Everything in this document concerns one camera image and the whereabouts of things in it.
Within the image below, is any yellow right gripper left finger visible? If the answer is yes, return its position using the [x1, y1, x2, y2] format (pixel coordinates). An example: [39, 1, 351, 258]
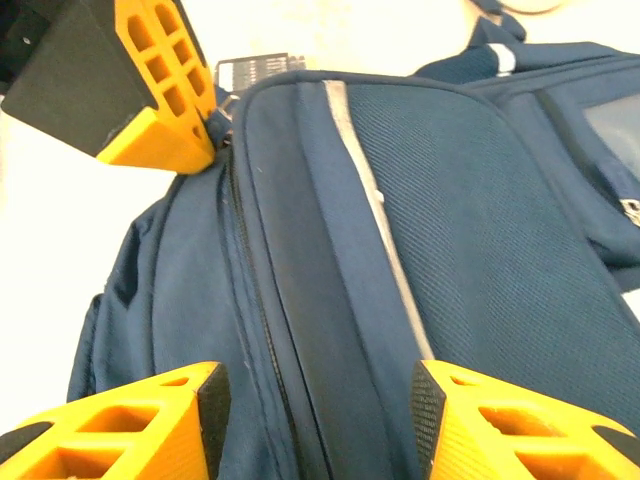
[0, 360, 232, 480]

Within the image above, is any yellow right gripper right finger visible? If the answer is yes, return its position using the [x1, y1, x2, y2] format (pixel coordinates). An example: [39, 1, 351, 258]
[409, 358, 640, 480]

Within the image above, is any small black labelled box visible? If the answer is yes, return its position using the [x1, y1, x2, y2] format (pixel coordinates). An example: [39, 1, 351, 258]
[214, 52, 306, 94]

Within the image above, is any navy blue backpack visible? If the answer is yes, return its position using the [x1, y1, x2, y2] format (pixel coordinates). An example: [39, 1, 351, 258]
[67, 0, 640, 480]

